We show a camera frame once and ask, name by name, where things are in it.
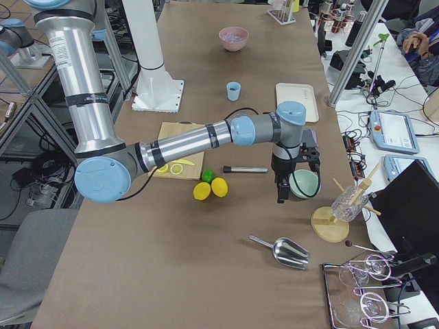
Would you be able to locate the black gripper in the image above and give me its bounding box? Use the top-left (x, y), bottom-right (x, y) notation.
top-left (271, 143), bottom-right (321, 204)

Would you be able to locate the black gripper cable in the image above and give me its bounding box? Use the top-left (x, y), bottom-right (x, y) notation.
top-left (291, 150), bottom-right (324, 199)

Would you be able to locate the green lime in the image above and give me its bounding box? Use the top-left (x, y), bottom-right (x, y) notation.
top-left (202, 169), bottom-right (216, 184)

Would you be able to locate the green bowl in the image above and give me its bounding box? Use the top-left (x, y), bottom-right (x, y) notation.
top-left (289, 169), bottom-right (321, 199)

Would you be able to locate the yellow lemon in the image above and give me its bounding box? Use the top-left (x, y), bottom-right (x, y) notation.
top-left (211, 177), bottom-right (228, 197)
top-left (193, 182), bottom-right (211, 201)

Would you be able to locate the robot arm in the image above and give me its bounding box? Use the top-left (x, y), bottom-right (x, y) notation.
top-left (29, 1), bottom-right (320, 203)

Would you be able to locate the black monitor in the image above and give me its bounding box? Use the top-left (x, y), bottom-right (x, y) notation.
top-left (370, 160), bottom-right (438, 256)

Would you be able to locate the green handled grabber tool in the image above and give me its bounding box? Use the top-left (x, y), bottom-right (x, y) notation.
top-left (368, 33), bottom-right (390, 93)

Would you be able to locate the lower lemon slice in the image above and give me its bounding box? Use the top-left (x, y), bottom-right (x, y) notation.
top-left (169, 163), bottom-right (184, 175)

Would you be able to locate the far teach pendant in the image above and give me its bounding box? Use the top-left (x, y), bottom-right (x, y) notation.
top-left (369, 110), bottom-right (420, 154)

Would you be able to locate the wooden cup tree stand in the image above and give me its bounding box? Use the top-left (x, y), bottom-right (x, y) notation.
top-left (311, 163), bottom-right (381, 243)

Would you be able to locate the teach pendant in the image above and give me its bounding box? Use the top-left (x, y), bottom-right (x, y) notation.
top-left (383, 155), bottom-right (434, 182)
top-left (369, 110), bottom-right (420, 154)

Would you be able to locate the grey folded cloth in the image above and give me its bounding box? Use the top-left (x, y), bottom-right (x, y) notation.
top-left (301, 129), bottom-right (318, 148)

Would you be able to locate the black picture frame tray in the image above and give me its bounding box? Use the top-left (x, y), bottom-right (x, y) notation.
top-left (321, 263), bottom-right (411, 328)

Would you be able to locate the lower yellow lemon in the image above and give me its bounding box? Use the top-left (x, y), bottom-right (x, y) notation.
top-left (193, 182), bottom-right (211, 201)

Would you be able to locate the yellow plastic knife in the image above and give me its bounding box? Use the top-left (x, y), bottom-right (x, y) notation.
top-left (171, 158), bottom-right (195, 166)

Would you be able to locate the cream rabbit tray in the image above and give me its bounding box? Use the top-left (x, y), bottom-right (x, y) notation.
top-left (275, 82), bottom-right (319, 123)

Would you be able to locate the light blue cup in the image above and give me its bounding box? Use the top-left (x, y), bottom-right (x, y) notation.
top-left (226, 82), bottom-right (241, 101)

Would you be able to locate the upper yellow lemon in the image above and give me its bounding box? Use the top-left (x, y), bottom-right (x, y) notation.
top-left (211, 177), bottom-right (228, 197)

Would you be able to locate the clear glass on stand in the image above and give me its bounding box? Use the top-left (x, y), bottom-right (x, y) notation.
top-left (331, 186), bottom-right (368, 222)

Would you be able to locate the lemon slice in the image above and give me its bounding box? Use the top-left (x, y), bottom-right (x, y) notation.
top-left (156, 164), bottom-right (169, 174)
top-left (169, 163), bottom-right (184, 175)

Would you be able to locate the seated person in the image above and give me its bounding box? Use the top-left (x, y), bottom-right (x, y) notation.
top-left (396, 6), bottom-right (438, 87)

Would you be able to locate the upper lemon slice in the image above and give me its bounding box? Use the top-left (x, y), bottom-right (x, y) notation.
top-left (156, 164), bottom-right (169, 174)

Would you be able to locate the clear ice cubes pile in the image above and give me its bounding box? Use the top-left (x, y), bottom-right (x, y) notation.
top-left (219, 27), bottom-right (247, 43)

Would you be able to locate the steel scoop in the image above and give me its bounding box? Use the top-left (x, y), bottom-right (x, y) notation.
top-left (248, 234), bottom-right (309, 270)

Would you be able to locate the aluminium frame post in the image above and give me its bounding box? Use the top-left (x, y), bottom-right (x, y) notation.
top-left (327, 0), bottom-right (388, 108)

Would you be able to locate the pink bowl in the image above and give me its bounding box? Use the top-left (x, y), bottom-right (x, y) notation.
top-left (218, 27), bottom-right (249, 52)

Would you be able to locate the wooden cutting board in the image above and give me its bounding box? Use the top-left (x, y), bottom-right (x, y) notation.
top-left (154, 122), bottom-right (204, 180)

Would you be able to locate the near teach pendant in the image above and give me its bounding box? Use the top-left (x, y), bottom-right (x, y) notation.
top-left (383, 155), bottom-right (434, 182)

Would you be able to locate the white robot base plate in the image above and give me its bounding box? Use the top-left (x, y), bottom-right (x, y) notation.
top-left (132, 67), bottom-right (185, 113)

